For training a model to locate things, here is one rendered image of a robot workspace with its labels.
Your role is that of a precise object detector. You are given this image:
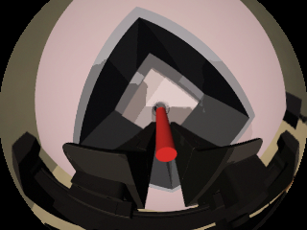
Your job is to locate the red peg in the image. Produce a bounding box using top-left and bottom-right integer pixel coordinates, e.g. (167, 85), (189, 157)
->
(155, 107), (177, 162)

